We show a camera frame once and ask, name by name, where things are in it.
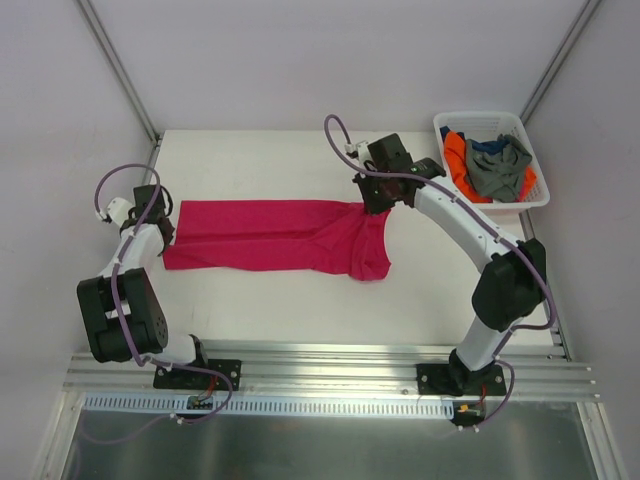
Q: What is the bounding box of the pink t shirt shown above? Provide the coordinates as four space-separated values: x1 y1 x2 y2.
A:
163 200 391 282

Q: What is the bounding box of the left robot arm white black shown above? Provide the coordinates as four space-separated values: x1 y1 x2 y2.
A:
76 185 210 388

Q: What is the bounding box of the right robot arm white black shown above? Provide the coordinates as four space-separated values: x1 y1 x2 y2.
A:
346 134 546 397

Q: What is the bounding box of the orange t shirt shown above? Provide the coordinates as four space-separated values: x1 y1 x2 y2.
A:
444 130 536 203

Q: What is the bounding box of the white plastic laundry basket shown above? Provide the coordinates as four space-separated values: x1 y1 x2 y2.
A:
433 111 550 216

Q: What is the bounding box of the grey t shirt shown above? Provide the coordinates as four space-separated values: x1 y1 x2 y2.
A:
466 134 533 203

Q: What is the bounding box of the blue t shirt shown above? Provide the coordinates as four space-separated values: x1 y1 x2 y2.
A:
439 126 508 155

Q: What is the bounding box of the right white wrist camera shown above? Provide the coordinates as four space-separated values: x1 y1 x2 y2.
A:
344 141 369 158

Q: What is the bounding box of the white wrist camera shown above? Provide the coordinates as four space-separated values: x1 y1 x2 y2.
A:
344 141 369 158
96 197 133 227

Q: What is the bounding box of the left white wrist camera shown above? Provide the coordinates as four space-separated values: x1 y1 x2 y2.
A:
96 197 133 227

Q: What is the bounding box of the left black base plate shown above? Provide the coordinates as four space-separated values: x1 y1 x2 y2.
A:
152 359 242 392

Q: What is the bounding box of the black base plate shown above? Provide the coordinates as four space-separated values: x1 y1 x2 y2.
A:
152 359 242 392
416 363 507 397

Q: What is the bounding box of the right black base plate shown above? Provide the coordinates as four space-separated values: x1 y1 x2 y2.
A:
416 363 507 397

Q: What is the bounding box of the white slotted cable duct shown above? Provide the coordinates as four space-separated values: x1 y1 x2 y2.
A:
84 393 454 420

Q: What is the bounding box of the left aluminium frame post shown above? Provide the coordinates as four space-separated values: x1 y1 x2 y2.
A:
74 0 161 145

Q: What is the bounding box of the aluminium frame post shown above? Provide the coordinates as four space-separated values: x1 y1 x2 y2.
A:
74 0 161 145
520 0 604 124

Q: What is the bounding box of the aluminium mounting rail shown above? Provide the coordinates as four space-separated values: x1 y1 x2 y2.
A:
63 340 602 403

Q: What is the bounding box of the right aluminium frame post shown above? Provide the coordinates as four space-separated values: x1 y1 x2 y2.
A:
520 0 604 124

